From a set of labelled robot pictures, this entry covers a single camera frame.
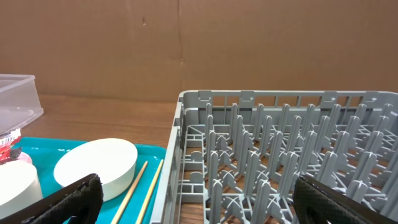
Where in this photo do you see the teal plastic tray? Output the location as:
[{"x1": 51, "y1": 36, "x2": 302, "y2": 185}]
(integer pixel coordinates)
[{"x1": 16, "y1": 137, "x2": 166, "y2": 224}]

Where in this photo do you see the white paper cup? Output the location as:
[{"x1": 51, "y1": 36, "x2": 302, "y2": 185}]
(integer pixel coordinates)
[{"x1": 0, "y1": 161, "x2": 43, "y2": 219}]

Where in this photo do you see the red snack wrapper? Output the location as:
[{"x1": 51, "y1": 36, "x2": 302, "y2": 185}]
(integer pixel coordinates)
[{"x1": 1, "y1": 129, "x2": 22, "y2": 164}]

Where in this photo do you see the wooden chopstick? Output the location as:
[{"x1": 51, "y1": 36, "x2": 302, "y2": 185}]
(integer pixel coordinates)
[
  {"x1": 136, "y1": 159, "x2": 164, "y2": 224},
  {"x1": 111, "y1": 161, "x2": 148, "y2": 224}
]

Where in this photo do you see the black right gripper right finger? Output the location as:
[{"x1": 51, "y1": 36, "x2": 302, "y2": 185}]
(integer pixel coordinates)
[{"x1": 293, "y1": 175, "x2": 397, "y2": 224}]

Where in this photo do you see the white shallow bowl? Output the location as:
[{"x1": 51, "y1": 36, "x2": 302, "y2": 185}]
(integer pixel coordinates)
[{"x1": 53, "y1": 138, "x2": 138, "y2": 202}]

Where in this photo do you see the pink plate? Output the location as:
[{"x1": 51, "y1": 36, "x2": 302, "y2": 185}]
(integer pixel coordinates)
[{"x1": 12, "y1": 152, "x2": 32, "y2": 164}]

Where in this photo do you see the clear plastic waste bin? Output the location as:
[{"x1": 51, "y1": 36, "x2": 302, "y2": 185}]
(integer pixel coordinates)
[{"x1": 0, "y1": 74, "x2": 44, "y2": 134}]

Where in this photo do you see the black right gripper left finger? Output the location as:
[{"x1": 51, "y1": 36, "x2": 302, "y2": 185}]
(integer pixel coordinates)
[{"x1": 1, "y1": 174, "x2": 104, "y2": 224}]

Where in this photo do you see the grey dishwasher rack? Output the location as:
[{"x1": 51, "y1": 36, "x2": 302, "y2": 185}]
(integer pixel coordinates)
[{"x1": 150, "y1": 90, "x2": 397, "y2": 223}]

